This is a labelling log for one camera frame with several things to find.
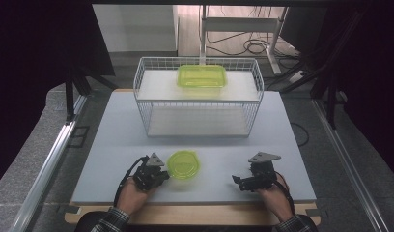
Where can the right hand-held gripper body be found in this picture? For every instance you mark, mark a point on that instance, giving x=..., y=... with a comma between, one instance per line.
x=262, y=175

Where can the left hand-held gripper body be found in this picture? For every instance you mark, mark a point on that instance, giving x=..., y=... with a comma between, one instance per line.
x=148, y=177

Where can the round green plastic container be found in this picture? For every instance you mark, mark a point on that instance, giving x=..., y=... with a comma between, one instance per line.
x=183, y=164

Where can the rectangular green plastic container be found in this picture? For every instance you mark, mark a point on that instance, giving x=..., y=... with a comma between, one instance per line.
x=201, y=76

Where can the person's left hand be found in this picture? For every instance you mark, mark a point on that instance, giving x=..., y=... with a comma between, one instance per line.
x=130, y=198

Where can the person's right hand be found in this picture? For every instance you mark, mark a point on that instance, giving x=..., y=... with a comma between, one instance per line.
x=278, y=201

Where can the wooden table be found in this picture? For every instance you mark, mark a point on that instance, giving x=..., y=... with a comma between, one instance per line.
x=198, y=215

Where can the black metal stand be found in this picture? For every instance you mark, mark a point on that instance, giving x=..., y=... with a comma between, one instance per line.
x=69, y=103
x=330, y=96

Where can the white power strip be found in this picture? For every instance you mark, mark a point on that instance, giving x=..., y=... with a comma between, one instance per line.
x=297, y=76

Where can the white cabinet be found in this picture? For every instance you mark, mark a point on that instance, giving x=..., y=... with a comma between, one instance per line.
x=134, y=29

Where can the dark curtain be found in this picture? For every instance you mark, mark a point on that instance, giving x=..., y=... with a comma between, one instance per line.
x=31, y=64
x=378, y=80

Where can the aluminium rail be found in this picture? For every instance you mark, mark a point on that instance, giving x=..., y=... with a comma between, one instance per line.
x=346, y=161
x=47, y=167

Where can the white desk frame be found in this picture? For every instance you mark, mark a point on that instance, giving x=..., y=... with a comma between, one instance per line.
x=240, y=24

